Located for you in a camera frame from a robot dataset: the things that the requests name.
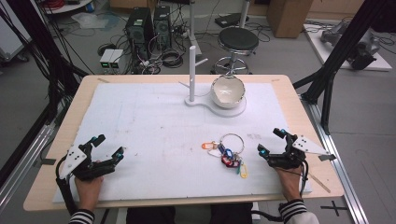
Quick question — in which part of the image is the round white table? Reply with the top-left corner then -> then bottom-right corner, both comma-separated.
39,0 -> 95,15

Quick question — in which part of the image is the slim black computer tower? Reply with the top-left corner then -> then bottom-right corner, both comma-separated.
152,5 -> 173,51

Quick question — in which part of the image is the white floor board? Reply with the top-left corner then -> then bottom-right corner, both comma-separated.
303,22 -> 393,73

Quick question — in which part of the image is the white bowl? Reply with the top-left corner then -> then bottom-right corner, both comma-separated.
210,75 -> 247,110

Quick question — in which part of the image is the person's left hand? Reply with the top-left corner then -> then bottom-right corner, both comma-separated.
74,160 -> 106,213

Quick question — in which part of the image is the key ring with coloured tags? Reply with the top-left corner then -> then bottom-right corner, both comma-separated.
201,133 -> 249,180

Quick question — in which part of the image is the thin wooden stick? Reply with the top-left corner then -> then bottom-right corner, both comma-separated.
307,172 -> 332,194

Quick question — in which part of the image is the large black computer tower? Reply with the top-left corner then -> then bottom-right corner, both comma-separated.
125,7 -> 154,61

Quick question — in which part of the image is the black metal frame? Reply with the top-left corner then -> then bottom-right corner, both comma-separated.
292,0 -> 396,135
0,0 -> 90,188

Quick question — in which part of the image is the coil of black cables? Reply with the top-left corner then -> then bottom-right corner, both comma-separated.
160,48 -> 185,69

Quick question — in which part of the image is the white foam mat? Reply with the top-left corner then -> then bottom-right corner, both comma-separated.
51,81 -> 313,205

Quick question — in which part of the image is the black tape cross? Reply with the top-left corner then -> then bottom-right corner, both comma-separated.
319,200 -> 348,217

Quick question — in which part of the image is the aluminium rail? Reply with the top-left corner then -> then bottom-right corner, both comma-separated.
301,94 -> 371,224
0,122 -> 56,216

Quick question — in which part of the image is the white stand with pole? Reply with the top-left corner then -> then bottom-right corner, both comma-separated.
178,45 -> 248,119

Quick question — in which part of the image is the small white power supply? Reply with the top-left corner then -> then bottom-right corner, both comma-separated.
99,48 -> 116,70
108,49 -> 124,70

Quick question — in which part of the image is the black round stool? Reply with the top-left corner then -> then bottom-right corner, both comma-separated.
213,26 -> 261,76

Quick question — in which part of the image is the brown cardboard box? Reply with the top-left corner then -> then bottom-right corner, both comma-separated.
266,0 -> 314,39

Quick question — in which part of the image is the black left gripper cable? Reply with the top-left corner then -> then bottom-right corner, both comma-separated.
55,154 -> 78,217

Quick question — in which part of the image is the black flat case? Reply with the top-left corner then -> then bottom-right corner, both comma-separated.
214,12 -> 250,29

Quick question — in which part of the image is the clear plastic sheet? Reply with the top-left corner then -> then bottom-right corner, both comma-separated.
70,11 -> 110,31

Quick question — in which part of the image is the white table leg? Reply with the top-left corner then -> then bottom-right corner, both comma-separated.
238,0 -> 252,29
186,0 -> 204,58

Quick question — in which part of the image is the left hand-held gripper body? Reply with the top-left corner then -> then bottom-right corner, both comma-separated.
59,140 -> 117,181

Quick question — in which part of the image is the person's right hand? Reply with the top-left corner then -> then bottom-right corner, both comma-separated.
275,166 -> 304,203

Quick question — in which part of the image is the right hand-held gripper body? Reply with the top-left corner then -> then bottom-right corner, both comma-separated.
266,133 -> 337,171

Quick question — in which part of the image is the grey machine on board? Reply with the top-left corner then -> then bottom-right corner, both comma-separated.
320,21 -> 381,71

